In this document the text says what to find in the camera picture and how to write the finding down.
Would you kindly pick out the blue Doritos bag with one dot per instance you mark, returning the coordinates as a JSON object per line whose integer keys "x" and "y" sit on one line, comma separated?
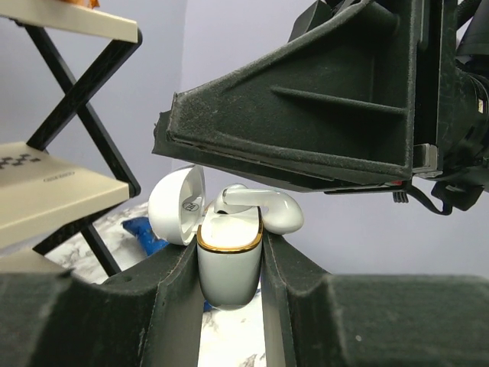
{"x": 140, "y": 228}

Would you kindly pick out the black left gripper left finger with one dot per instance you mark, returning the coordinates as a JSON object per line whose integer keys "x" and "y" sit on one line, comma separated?
{"x": 148, "y": 315}

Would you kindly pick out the white earbud charging case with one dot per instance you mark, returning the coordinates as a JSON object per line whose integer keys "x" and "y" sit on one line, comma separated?
{"x": 228, "y": 245}

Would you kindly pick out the white earbud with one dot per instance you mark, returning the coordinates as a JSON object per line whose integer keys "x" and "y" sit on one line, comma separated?
{"x": 283, "y": 215}

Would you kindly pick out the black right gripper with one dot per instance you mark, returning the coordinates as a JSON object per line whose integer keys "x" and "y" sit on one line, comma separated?
{"x": 451, "y": 119}

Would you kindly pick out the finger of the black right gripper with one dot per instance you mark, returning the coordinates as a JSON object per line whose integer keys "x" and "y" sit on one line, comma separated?
{"x": 334, "y": 106}

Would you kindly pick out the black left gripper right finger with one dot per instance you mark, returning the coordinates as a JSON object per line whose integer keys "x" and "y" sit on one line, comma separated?
{"x": 314, "y": 318}

